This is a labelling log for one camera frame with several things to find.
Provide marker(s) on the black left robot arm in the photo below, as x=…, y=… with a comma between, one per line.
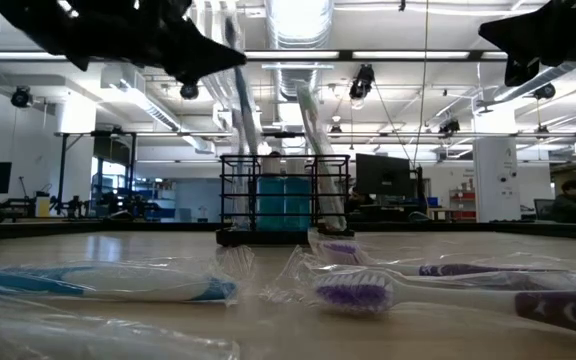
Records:
x=33, y=17

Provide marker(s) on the black table frame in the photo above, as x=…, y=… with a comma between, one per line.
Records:
x=68, y=229

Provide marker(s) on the black overhead light bar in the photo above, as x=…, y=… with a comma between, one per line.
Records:
x=345, y=55

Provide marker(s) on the teal mouthwash bottle white cap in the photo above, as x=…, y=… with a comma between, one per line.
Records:
x=271, y=205
x=298, y=205

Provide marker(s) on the red shelf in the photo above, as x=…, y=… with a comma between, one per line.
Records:
x=463, y=205

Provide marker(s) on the purple toothbrush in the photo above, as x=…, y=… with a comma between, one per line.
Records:
x=358, y=292
x=468, y=270

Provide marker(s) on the black background frame beam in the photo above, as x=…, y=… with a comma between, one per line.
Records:
x=493, y=135

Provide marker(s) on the black background frame post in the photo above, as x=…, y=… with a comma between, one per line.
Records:
x=62, y=175

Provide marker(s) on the blue toothbrush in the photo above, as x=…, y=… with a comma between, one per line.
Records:
x=242, y=100
x=143, y=282
x=240, y=192

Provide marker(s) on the yellow container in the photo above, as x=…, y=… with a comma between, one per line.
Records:
x=42, y=206

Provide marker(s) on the black computer monitor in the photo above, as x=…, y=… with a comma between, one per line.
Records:
x=383, y=175

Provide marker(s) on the green toothbrush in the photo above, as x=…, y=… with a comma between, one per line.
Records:
x=43, y=342
x=313, y=120

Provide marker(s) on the person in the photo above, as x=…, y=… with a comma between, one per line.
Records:
x=275, y=155
x=570, y=205

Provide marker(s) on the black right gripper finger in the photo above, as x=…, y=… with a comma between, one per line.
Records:
x=528, y=46
x=523, y=25

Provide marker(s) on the white pillar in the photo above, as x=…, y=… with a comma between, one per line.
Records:
x=495, y=180

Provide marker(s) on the silver ventilation duct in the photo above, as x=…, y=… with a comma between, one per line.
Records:
x=298, y=80

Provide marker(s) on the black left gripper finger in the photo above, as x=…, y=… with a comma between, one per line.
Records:
x=193, y=62
x=198, y=45

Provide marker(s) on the black ceiling spotlight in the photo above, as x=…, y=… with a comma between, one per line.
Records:
x=449, y=127
x=189, y=91
x=363, y=80
x=544, y=91
x=20, y=96

